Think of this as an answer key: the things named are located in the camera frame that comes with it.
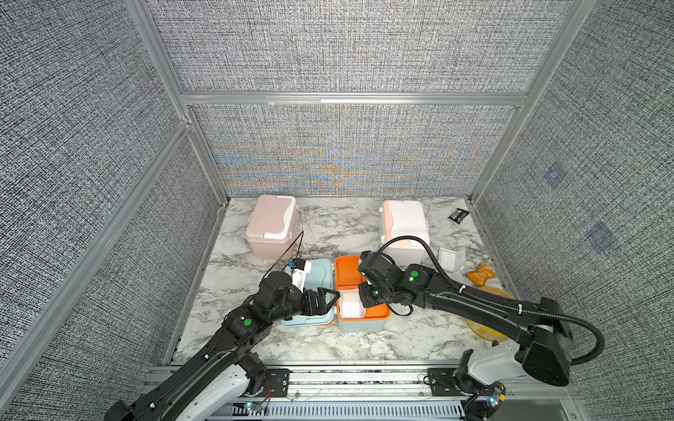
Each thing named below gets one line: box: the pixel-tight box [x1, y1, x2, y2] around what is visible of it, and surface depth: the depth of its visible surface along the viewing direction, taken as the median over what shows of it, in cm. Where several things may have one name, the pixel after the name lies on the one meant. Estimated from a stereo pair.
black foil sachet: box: [447, 207, 470, 225], surface depth 115 cm
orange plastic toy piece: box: [466, 263, 497, 287], surface depth 97 cm
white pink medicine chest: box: [380, 199, 431, 271], surface depth 97 cm
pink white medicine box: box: [245, 194, 301, 260], surface depth 96 cm
